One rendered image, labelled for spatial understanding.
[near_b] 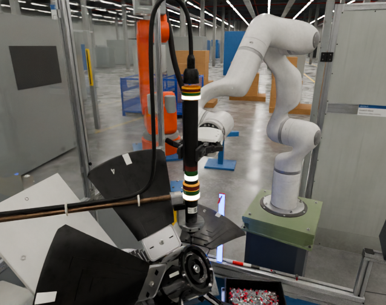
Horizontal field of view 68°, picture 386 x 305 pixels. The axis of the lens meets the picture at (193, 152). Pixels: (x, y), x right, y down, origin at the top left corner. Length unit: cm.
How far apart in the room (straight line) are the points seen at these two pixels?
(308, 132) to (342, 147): 132
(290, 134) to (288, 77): 24
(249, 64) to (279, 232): 73
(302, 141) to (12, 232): 103
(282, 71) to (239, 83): 30
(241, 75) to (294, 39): 25
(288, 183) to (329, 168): 127
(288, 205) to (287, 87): 54
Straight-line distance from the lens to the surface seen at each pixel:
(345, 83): 244
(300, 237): 132
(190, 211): 75
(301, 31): 110
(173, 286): 73
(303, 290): 132
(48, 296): 58
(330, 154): 256
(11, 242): 84
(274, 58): 119
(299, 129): 125
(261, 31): 100
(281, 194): 138
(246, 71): 94
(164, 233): 78
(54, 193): 93
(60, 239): 56
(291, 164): 132
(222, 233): 95
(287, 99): 121
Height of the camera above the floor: 173
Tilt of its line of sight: 21 degrees down
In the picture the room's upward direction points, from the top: straight up
